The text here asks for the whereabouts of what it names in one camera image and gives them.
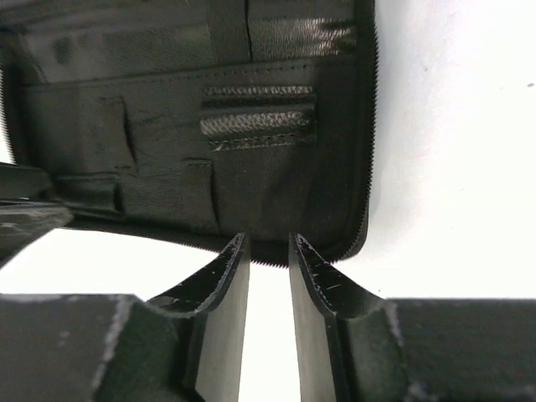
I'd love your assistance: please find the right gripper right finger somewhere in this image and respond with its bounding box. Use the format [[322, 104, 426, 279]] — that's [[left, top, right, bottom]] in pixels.
[[289, 234, 535, 401]]

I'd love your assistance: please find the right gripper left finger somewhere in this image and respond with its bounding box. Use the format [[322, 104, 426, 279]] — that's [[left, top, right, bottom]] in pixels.
[[1, 234, 250, 401]]

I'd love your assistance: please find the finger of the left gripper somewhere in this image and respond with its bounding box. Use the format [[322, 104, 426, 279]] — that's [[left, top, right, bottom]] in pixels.
[[1, 162, 73, 264]]

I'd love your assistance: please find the black zip tool case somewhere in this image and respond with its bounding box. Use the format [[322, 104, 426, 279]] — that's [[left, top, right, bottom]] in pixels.
[[1, 1, 378, 266]]

